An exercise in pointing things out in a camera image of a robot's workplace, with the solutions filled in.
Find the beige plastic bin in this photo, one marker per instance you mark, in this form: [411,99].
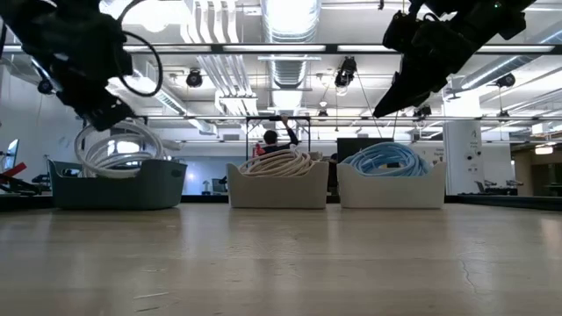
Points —
[276,188]

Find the black ceiling spotlight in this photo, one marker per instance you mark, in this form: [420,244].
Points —
[194,79]
[506,81]
[45,87]

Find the silver ventilation duct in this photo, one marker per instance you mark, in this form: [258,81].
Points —
[287,72]

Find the person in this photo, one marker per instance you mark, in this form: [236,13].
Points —
[271,139]

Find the white round pillar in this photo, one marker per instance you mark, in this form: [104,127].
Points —
[456,149]

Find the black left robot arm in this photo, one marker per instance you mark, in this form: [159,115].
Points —
[44,26]

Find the white plastic bin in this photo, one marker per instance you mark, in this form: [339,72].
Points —
[391,191]

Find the black overhead camera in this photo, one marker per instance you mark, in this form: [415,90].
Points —
[347,70]

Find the red fire extinguisher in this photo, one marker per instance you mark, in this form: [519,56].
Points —
[259,151]

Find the small tilted monitor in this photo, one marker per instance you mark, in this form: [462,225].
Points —
[12,153]

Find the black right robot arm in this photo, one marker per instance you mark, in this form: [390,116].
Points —
[478,22]

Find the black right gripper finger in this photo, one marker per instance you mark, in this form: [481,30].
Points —
[417,106]
[404,94]

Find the red bar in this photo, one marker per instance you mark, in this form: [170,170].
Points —
[13,171]

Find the black background monitor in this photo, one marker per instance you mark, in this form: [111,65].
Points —
[347,147]

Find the dark grey plastic bin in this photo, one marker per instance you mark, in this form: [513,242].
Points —
[118,188]

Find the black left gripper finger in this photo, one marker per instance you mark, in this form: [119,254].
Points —
[107,114]
[123,122]

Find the black background frame stand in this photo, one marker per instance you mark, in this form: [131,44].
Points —
[276,118]

